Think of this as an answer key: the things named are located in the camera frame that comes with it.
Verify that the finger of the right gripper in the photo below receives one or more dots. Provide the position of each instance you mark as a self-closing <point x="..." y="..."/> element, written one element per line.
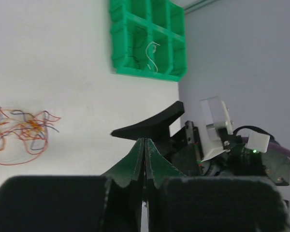
<point x="155" y="128"/>

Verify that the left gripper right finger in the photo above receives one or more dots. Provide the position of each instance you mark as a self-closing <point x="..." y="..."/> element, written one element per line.
<point x="179" y="203"/>

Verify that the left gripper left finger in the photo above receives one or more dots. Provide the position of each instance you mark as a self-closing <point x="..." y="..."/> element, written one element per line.
<point x="111" y="202"/>

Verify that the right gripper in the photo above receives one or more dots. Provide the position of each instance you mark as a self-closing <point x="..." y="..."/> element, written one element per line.
<point x="186" y="155"/>

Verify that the green compartment bin tray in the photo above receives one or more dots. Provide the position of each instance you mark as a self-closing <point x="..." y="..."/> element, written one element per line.
<point x="148" y="39"/>

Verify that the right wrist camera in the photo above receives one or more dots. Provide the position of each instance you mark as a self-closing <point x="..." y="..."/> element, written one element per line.
<point x="217" y="135"/>

